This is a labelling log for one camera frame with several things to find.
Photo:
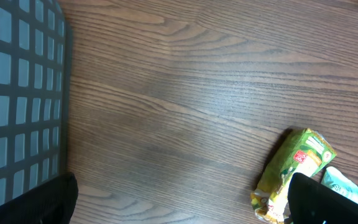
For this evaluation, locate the green tea carton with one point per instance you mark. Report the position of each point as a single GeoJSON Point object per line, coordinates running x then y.
{"type": "Point", "coordinates": [303, 151]}

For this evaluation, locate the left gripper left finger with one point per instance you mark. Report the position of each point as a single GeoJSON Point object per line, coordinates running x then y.
{"type": "Point", "coordinates": [50, 203]}

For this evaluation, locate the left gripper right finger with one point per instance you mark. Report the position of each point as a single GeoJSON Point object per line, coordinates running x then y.
{"type": "Point", "coordinates": [312, 203]}

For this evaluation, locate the teal snack packet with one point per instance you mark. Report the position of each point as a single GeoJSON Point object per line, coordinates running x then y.
{"type": "Point", "coordinates": [336, 181]}

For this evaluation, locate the grey plastic shopping basket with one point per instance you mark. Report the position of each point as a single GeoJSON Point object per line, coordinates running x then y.
{"type": "Point", "coordinates": [35, 63]}

